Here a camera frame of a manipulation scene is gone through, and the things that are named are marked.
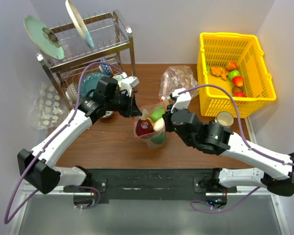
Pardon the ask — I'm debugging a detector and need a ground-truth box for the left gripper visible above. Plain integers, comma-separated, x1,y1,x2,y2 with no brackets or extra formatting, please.
105,90,142,118

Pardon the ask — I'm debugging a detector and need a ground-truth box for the clear zip top bag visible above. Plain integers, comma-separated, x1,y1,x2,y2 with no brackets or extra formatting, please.
133,100,166,148

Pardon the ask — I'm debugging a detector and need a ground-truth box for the dark red toy fruit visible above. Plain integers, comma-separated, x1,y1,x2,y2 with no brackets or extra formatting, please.
135,118,154,136

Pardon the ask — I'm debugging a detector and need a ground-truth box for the green toy vegetable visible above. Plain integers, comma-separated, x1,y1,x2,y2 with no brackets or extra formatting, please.
150,109,165,122

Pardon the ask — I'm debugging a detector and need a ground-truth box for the white toy food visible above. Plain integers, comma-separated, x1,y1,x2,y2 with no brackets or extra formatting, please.
153,118,165,132

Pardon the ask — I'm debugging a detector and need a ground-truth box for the dark green toy lime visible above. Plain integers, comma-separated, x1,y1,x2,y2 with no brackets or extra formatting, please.
150,132,166,145

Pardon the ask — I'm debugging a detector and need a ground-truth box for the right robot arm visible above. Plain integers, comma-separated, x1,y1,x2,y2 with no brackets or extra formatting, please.
163,109,294,197

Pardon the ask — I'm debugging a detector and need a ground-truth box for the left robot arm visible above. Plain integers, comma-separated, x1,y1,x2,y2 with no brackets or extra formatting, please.
17,76,142,194

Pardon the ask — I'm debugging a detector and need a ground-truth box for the crumpled pink printed bag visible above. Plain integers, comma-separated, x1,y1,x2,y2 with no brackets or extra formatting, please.
158,66,198,99

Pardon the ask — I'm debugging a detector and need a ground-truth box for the polka dot plastic bag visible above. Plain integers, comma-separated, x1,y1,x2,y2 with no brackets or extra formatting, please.
29,83,69,130

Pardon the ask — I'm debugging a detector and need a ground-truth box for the yellow inside patterned bowl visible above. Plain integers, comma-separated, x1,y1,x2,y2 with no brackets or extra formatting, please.
113,74,124,82

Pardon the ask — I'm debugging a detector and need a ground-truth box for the white enamel mug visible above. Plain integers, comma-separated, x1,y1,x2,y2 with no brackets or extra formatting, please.
215,112,234,128

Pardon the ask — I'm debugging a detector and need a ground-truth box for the blue zigzag bowl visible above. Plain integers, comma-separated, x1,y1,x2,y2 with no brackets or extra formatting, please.
99,64,113,77

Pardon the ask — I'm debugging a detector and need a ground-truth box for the teal scalloped plate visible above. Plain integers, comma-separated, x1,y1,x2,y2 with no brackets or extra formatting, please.
80,72,108,97

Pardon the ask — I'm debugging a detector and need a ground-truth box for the brown toy kiwi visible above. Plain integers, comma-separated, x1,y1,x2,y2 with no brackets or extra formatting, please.
232,86,243,94

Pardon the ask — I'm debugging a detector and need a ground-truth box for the brown toy cookie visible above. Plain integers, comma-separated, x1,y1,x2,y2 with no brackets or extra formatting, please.
210,66,229,80

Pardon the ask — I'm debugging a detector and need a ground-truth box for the grey patterned bowl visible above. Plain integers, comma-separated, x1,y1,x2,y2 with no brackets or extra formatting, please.
65,83,78,103

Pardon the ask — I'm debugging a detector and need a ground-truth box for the light green toy apple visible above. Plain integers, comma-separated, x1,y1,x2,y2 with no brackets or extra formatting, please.
227,70,241,81

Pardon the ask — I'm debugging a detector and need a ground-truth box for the yellow plastic basket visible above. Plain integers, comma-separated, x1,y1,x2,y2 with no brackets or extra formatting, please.
197,32,276,118

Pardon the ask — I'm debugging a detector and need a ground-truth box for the metal dish rack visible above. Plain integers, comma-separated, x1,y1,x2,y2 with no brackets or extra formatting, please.
36,10,137,109

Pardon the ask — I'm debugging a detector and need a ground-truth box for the beige and blue plate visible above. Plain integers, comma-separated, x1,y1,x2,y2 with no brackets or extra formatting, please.
65,0,95,48

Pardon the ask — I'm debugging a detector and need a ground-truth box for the mint green flower plate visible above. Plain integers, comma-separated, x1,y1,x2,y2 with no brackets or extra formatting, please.
24,16,65,60

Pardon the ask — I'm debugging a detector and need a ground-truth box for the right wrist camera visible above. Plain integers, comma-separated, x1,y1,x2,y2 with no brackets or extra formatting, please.
170,88,192,113

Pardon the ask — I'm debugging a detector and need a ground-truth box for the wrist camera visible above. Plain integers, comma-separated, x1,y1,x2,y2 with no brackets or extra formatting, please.
170,88,192,113
121,76,139,96

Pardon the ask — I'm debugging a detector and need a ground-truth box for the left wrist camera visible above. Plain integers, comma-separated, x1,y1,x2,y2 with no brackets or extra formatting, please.
121,76,139,96

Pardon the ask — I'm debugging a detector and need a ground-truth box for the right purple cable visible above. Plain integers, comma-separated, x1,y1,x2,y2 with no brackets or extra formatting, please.
180,84,294,214

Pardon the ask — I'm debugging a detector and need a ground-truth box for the purple cable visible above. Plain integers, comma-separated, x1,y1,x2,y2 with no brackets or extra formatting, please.
3,62,127,225
180,84,294,214

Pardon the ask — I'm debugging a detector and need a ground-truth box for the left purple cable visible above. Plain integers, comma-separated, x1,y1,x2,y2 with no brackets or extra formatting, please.
3,62,127,225

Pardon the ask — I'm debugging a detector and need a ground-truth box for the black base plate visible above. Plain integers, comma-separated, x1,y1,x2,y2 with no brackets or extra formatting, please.
64,168,237,208

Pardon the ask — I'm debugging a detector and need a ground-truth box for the aluminium frame rail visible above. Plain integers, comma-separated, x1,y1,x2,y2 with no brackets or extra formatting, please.
4,110,291,235

